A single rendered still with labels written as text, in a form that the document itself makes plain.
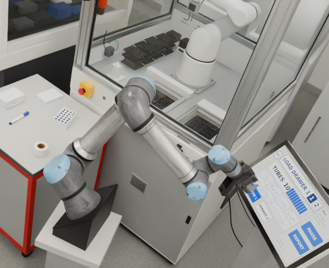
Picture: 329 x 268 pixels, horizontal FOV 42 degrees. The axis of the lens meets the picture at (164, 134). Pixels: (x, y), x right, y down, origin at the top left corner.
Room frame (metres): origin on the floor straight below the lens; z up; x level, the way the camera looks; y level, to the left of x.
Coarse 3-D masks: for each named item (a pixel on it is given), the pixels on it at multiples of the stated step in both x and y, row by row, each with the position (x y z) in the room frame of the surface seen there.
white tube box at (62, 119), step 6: (66, 108) 1.85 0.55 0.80; (60, 114) 1.78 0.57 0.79; (66, 114) 1.80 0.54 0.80; (72, 114) 1.82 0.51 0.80; (54, 120) 1.73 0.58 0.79; (60, 120) 1.74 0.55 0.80; (66, 120) 1.76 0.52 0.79; (72, 120) 1.79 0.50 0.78; (60, 126) 1.72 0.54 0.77; (66, 126) 1.72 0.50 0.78
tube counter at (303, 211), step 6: (282, 186) 1.42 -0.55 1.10; (288, 186) 1.41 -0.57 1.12; (288, 192) 1.38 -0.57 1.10; (294, 192) 1.38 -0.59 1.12; (294, 198) 1.35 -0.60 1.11; (300, 198) 1.35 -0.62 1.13; (294, 204) 1.33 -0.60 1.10; (300, 204) 1.32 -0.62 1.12; (300, 210) 1.30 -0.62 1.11; (306, 210) 1.29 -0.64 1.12; (300, 216) 1.28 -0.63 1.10; (306, 216) 1.27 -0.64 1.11
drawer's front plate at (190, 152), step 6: (168, 132) 1.76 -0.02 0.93; (174, 138) 1.73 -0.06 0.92; (180, 144) 1.71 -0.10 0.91; (186, 144) 1.71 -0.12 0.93; (186, 150) 1.70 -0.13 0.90; (192, 150) 1.68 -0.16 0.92; (186, 156) 1.69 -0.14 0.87; (192, 156) 1.68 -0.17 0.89; (198, 156) 1.67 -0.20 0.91; (204, 156) 1.66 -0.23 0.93
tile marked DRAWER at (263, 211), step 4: (260, 204) 1.37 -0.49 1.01; (264, 204) 1.36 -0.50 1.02; (256, 208) 1.35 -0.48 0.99; (260, 208) 1.35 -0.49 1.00; (264, 208) 1.35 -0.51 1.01; (260, 212) 1.33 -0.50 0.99; (264, 212) 1.33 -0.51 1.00; (268, 212) 1.33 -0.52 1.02; (260, 216) 1.32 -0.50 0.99; (264, 216) 1.31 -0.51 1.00; (268, 216) 1.31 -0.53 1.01; (272, 216) 1.30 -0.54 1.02; (264, 220) 1.30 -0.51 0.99; (268, 220) 1.29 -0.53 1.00
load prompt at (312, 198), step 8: (280, 160) 1.54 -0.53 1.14; (288, 160) 1.53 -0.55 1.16; (288, 168) 1.49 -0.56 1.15; (296, 168) 1.48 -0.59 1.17; (296, 176) 1.44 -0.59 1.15; (304, 176) 1.43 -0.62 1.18; (296, 184) 1.41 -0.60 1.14; (304, 184) 1.40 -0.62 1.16; (304, 192) 1.37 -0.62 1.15; (312, 192) 1.36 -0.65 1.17; (312, 200) 1.33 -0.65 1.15; (320, 200) 1.32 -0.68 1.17; (312, 208) 1.29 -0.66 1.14
